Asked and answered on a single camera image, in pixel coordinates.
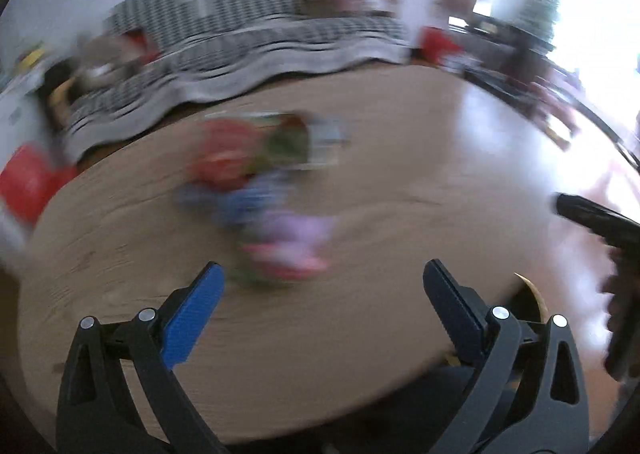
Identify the purple snack wrapper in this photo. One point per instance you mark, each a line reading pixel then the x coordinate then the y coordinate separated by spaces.
pixel 295 229

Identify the red pig-shaped stool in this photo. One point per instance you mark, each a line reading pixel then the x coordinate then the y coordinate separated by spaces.
pixel 27 181

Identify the black white striped sofa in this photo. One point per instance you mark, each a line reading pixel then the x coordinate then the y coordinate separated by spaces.
pixel 240 53

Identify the blue snack wrapper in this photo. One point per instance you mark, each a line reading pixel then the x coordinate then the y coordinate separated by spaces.
pixel 245 199

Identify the pink snack wrapper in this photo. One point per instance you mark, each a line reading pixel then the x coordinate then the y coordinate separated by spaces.
pixel 287 261

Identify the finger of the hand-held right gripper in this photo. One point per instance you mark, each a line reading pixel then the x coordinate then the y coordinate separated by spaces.
pixel 595 219

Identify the white plastic wrapper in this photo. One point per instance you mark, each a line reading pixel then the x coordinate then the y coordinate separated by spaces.
pixel 326 142

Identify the beige plush toy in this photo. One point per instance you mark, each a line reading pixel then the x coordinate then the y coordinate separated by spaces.
pixel 107 56

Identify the dark side table with plant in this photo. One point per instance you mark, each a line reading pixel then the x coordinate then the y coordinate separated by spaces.
pixel 520 56

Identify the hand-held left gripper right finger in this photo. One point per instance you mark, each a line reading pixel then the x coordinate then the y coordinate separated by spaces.
pixel 452 306

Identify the red snack wrapper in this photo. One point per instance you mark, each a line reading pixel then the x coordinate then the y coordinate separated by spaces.
pixel 227 153

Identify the red patterned cushion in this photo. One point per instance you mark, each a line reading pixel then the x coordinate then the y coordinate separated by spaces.
pixel 142 46

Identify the yellow curved object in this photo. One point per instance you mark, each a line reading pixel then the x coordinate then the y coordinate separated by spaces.
pixel 536 296

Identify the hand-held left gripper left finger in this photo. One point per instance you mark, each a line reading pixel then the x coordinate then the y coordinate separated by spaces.
pixel 196 304

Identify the red plastic bag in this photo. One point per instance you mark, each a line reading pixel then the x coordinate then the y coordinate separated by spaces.
pixel 437 46

